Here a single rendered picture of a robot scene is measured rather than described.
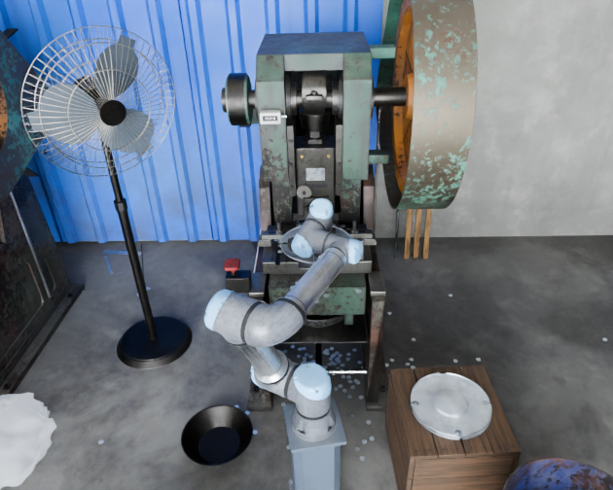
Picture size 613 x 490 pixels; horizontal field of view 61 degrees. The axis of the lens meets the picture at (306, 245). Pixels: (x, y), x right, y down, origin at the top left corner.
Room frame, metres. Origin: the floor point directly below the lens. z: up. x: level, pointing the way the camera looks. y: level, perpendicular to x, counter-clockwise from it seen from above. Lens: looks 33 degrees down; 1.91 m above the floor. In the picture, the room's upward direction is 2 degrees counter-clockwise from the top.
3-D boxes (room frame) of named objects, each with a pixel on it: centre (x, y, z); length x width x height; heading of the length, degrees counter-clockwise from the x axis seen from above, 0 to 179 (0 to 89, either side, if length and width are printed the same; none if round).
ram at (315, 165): (1.85, -0.04, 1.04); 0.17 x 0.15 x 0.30; 178
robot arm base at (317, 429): (1.15, -0.01, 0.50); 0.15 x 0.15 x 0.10
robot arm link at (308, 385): (1.15, 0.00, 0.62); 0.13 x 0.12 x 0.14; 59
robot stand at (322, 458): (1.15, -0.01, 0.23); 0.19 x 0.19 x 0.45; 9
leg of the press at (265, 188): (2.04, 0.22, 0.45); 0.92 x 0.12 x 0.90; 178
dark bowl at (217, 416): (1.41, 0.40, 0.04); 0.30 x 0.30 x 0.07
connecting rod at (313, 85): (1.89, -0.05, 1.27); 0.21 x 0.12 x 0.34; 178
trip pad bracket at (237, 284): (1.67, 0.27, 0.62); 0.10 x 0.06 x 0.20; 88
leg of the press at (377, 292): (2.02, -0.32, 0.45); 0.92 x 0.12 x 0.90; 178
